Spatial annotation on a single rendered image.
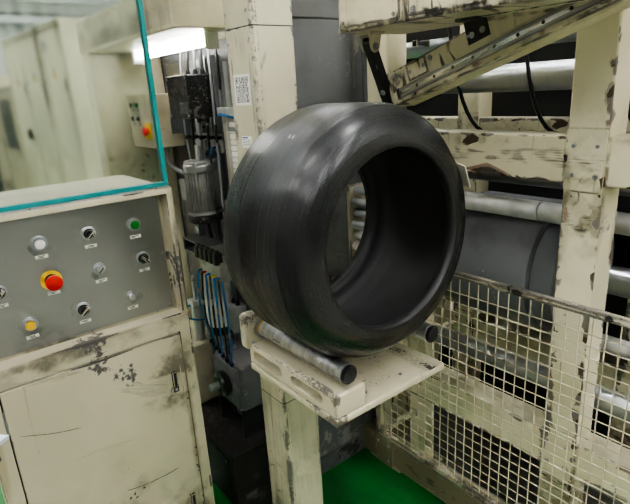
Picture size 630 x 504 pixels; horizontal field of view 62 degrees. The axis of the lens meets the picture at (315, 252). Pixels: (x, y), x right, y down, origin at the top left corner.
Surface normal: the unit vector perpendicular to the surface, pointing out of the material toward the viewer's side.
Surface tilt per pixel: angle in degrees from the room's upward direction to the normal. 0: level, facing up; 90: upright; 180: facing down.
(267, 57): 90
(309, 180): 64
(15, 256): 90
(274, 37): 90
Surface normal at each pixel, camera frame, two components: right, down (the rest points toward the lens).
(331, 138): 0.07, -0.36
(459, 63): -0.78, 0.23
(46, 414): 0.62, 0.20
